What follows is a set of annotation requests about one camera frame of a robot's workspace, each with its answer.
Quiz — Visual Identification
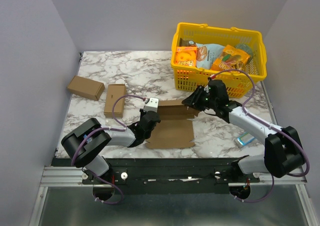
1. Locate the blue box right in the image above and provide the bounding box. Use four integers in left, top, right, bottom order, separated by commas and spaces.
234, 132, 255, 148

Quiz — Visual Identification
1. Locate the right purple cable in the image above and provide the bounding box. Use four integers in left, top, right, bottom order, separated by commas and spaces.
208, 69, 311, 203

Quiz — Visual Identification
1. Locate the cardboard box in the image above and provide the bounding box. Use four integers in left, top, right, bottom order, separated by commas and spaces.
103, 84, 127, 118
145, 100, 199, 149
67, 75, 105, 101

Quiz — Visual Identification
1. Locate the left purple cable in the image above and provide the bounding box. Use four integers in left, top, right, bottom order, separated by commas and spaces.
71, 94, 148, 205

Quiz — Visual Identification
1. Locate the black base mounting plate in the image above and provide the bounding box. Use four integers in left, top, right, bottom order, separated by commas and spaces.
51, 157, 261, 196

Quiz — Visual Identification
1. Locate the dark brown snack packet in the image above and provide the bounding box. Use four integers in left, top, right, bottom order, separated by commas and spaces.
179, 38, 197, 47

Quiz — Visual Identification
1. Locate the folded cardboard box upright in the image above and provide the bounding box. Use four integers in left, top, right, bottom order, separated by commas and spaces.
103, 84, 127, 118

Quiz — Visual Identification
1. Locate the green scouring pad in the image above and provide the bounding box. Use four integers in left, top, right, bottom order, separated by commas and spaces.
234, 43, 254, 59

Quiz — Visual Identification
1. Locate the blue box left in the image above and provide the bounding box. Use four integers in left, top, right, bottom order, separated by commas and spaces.
83, 135, 92, 143

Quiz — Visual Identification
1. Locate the blue box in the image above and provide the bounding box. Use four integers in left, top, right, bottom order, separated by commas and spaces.
83, 135, 92, 143
234, 132, 255, 148

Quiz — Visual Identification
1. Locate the orange snack bag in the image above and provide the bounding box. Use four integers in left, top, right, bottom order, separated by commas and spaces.
211, 45, 250, 71

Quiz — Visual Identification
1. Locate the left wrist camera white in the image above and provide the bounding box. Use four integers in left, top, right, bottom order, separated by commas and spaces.
143, 97, 159, 112

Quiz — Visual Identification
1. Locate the light blue snack bag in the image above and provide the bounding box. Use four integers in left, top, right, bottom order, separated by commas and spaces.
195, 43, 225, 70

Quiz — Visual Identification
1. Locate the purple cable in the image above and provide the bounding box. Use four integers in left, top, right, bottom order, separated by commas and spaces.
208, 69, 311, 203
71, 94, 148, 205

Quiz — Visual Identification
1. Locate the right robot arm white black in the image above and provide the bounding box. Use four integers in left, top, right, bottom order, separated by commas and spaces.
182, 80, 308, 182

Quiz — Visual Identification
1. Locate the yellow plastic shopping basket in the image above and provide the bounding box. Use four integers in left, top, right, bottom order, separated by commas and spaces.
171, 22, 267, 98

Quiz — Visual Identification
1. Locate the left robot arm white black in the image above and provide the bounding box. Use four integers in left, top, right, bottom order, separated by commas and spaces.
61, 110, 161, 184

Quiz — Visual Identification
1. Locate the orange Daddy snack box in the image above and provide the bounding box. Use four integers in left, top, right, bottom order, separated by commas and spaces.
174, 46, 197, 67

